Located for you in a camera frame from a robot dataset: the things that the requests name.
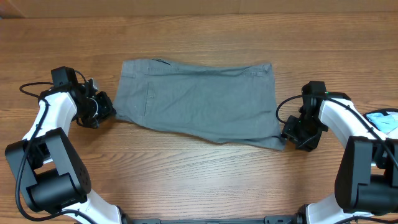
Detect grey shorts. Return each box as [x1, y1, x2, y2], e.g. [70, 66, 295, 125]
[113, 58, 285, 151]

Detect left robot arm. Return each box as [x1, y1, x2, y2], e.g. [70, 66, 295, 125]
[5, 67, 132, 223]

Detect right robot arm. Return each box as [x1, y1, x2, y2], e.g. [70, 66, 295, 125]
[281, 81, 397, 224]

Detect blue patterned cloth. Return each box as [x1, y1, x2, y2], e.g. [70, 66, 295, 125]
[364, 108, 397, 139]

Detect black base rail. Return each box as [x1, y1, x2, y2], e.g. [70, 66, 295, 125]
[127, 215, 297, 224]

